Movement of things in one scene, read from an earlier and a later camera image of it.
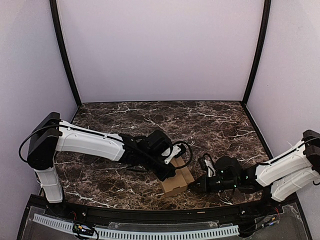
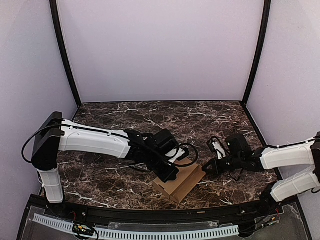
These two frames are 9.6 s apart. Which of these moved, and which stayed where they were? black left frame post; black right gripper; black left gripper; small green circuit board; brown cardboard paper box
Moved: black right gripper; brown cardboard paper box
Stayed: black left frame post; small green circuit board; black left gripper
